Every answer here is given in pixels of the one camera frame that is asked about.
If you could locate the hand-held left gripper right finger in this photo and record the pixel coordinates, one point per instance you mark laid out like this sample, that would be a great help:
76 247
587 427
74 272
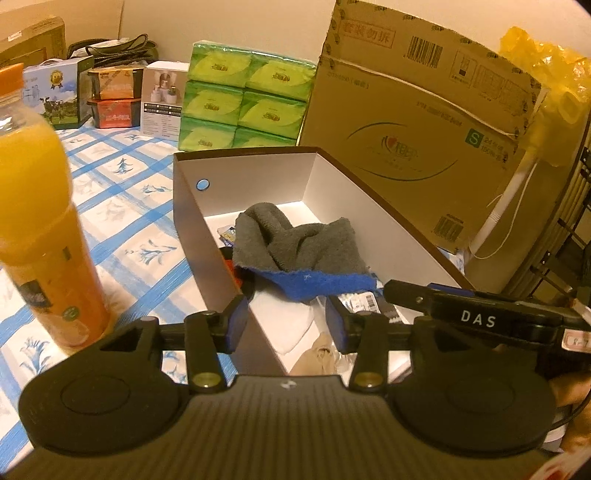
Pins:
334 327

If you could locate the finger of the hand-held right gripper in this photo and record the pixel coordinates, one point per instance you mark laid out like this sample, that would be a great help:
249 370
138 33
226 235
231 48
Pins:
445 287
408 295

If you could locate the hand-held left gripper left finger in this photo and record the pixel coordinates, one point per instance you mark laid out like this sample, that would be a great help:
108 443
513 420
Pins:
238 325

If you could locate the beige stocking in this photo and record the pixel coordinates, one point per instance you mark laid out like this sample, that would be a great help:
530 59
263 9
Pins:
318 355

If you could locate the small white barcode packet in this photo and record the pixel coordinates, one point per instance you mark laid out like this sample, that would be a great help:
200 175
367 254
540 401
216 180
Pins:
364 300

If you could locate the white cloth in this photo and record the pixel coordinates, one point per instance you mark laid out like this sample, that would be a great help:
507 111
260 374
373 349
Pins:
286 323

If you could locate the grey sock with blue cuff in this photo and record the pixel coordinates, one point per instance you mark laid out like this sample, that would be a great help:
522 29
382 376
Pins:
300 249

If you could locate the white shoe box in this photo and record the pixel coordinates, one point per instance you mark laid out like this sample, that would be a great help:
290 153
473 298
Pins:
277 180

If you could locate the person's right hand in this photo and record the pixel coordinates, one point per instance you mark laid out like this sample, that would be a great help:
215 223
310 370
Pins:
575 390

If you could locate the red black object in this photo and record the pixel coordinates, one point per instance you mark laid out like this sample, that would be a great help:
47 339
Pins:
233 272

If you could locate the small colourful packet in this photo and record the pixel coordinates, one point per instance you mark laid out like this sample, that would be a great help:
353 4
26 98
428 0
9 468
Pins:
227 235

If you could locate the white plastic pole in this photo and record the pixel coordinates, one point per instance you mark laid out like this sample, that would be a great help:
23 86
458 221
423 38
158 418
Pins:
503 207

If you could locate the red packet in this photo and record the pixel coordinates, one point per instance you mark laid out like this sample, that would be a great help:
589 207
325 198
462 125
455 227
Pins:
556 470

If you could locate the large brown cardboard box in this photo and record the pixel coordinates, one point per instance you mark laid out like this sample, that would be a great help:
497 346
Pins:
415 129

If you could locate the blue checked tablecloth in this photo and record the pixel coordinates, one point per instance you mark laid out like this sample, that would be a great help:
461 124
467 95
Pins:
124 203

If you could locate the orange juice bottle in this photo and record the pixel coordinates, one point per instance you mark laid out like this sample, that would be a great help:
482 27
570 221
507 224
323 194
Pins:
37 221

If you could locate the stack of green tissue packs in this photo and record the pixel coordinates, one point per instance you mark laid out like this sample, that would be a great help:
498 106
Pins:
244 97

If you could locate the yellow plastic bag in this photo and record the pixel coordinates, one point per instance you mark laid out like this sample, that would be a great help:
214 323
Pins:
554 78

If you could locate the white product box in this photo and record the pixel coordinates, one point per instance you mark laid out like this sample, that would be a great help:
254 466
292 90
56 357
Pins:
164 101

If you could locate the red snack box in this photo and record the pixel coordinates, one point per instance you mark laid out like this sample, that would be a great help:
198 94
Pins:
115 114

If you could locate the orange snack box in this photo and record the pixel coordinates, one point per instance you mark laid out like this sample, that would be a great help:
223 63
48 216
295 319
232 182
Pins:
115 84

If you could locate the cow print milk box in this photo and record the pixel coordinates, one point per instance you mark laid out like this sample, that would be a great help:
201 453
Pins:
55 97

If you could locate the small brown cardboard box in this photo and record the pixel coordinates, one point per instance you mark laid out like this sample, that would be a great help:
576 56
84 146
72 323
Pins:
27 44

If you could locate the beige wooden board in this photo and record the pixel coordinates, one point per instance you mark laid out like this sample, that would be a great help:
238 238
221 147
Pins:
55 11

